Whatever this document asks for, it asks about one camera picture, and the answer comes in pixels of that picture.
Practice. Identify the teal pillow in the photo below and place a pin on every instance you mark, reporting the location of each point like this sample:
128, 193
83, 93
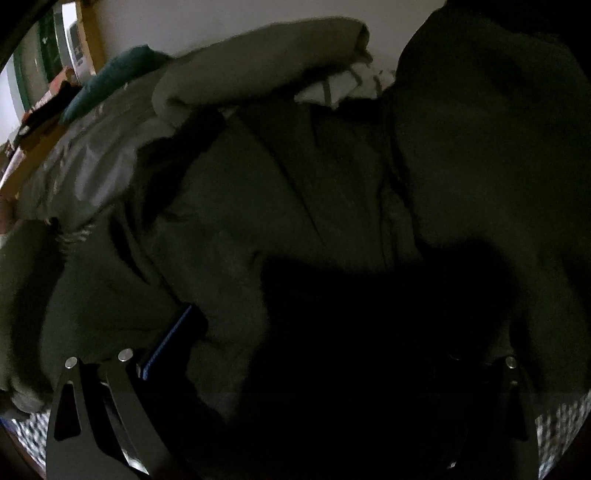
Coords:
116, 73

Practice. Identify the wooden bunk bed frame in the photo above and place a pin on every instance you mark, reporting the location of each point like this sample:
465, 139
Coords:
58, 54

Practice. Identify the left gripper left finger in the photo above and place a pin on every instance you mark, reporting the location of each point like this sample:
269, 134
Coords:
124, 413

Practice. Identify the grey folded blanket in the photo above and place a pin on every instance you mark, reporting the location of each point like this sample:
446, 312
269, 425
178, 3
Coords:
321, 61

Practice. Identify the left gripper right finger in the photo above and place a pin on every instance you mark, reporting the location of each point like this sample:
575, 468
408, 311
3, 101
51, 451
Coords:
489, 427

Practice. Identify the black white checkered bedsheet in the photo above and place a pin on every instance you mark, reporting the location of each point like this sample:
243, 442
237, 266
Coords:
556, 432

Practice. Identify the dark grey fleece garment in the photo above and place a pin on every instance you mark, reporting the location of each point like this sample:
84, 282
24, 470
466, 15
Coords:
31, 264

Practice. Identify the black zip jacket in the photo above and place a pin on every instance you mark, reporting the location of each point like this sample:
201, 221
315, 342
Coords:
339, 260

